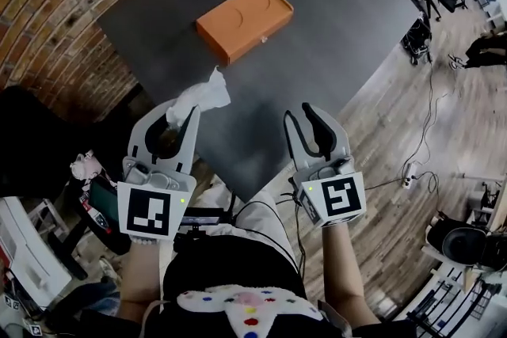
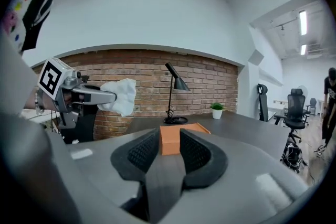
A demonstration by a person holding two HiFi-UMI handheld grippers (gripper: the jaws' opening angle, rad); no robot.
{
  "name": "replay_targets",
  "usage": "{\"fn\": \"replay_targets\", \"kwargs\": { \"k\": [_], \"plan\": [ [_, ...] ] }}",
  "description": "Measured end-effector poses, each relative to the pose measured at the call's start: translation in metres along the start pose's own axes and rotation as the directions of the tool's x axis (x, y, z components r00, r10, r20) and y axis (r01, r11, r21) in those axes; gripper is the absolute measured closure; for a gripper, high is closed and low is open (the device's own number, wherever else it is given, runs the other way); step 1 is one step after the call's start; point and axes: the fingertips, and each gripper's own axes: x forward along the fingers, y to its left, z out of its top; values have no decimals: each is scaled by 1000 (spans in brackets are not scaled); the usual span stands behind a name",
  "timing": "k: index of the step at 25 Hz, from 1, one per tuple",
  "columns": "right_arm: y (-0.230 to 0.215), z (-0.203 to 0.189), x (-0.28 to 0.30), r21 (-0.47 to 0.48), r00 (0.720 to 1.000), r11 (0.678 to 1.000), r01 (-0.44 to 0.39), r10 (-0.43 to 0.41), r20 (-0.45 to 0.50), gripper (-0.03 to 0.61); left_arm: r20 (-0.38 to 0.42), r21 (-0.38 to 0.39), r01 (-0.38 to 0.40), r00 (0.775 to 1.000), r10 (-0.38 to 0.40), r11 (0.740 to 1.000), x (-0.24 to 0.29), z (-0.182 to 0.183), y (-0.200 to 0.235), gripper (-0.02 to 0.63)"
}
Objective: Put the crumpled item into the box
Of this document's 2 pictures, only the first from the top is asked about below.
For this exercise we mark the white tissue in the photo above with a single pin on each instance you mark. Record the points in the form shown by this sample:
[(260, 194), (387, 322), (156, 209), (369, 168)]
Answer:
[(206, 93)]

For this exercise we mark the black waist-mounted device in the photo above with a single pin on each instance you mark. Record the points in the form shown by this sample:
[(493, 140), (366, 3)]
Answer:
[(198, 221)]

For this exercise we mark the black round swivel chair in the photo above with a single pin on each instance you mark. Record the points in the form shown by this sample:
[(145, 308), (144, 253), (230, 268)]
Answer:
[(463, 245)]

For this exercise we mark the black padded chair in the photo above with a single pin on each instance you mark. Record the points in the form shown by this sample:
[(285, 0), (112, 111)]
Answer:
[(47, 138)]

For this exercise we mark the black electronic equipment bundle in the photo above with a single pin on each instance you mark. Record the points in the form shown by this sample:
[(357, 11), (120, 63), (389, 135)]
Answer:
[(418, 43)]

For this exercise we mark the person's left forearm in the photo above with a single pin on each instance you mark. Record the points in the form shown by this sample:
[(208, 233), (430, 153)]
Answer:
[(140, 281)]

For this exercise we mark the blue denim cloth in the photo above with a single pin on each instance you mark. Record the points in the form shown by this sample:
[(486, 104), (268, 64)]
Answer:
[(99, 295)]

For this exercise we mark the white cabinet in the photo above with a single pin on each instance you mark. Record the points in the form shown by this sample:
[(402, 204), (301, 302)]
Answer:
[(27, 249)]

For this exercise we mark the light beige shorts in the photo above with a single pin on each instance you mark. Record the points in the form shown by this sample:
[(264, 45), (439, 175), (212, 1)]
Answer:
[(261, 217)]

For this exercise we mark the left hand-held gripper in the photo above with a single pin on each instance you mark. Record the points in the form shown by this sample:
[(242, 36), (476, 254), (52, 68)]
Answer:
[(150, 210)]

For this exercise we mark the white metal rack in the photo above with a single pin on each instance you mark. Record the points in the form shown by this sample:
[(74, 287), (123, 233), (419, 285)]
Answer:
[(443, 289)]

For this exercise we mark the dark green flat device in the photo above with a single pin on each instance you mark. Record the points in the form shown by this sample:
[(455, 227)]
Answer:
[(103, 202)]

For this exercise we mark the person's right forearm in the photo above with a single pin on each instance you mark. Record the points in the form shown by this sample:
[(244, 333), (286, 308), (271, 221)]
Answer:
[(340, 269)]

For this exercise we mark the white power strip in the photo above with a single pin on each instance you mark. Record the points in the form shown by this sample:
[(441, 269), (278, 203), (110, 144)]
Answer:
[(410, 174)]

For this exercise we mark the pale pink plush toy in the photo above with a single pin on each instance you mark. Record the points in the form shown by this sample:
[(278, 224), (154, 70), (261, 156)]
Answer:
[(85, 166)]

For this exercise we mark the black shirt with plush patch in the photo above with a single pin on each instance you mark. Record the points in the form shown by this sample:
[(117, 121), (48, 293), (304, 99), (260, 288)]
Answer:
[(222, 269)]

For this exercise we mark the black side stool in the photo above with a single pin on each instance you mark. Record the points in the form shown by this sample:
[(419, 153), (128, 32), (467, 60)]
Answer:
[(71, 249)]

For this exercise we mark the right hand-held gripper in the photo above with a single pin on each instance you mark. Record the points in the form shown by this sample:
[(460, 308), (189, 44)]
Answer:
[(336, 198)]

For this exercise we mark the orange drawer box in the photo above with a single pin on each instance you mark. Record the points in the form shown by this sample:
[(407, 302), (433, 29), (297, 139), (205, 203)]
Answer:
[(241, 20)]

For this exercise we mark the small printed marker tag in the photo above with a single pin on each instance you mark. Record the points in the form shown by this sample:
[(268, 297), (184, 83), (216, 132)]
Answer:
[(12, 302), (33, 328)]

